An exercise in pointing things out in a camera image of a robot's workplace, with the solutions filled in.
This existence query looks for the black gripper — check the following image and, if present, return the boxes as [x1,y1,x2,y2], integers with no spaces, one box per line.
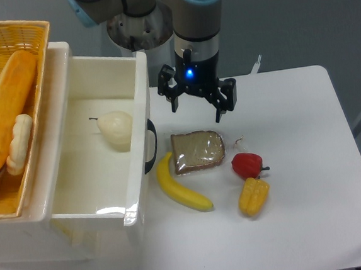
[158,52,237,123]

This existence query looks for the white top drawer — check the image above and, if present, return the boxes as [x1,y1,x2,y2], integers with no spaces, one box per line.
[52,52,156,232]

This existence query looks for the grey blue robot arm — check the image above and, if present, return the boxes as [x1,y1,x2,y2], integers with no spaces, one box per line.
[67,0,237,121]

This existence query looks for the white drawer cabinet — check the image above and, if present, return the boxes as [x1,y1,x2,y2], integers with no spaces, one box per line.
[0,42,131,264]

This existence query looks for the wrapped bread slice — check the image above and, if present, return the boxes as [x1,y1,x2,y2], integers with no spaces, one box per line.
[170,130,226,175]

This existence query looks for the white pear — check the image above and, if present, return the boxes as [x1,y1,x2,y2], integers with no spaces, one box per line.
[89,111,133,152]

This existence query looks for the red bell pepper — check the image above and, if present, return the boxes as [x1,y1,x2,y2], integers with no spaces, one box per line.
[231,152,270,179]

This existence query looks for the yellow banana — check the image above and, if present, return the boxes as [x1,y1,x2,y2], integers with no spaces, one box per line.
[156,152,214,212]

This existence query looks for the yellow bell pepper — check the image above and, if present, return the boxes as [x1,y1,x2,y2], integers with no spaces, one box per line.
[238,177,270,217]

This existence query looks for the cream bread roll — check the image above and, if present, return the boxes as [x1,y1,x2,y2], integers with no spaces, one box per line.
[6,114,33,176]

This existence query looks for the orange baguette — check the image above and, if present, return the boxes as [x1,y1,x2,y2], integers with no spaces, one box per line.
[0,50,37,169]

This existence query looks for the yellow wicker basket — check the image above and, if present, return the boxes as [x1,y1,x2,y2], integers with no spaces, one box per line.
[0,20,50,219]

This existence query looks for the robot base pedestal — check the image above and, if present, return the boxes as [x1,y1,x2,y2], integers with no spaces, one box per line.
[106,2,174,87]

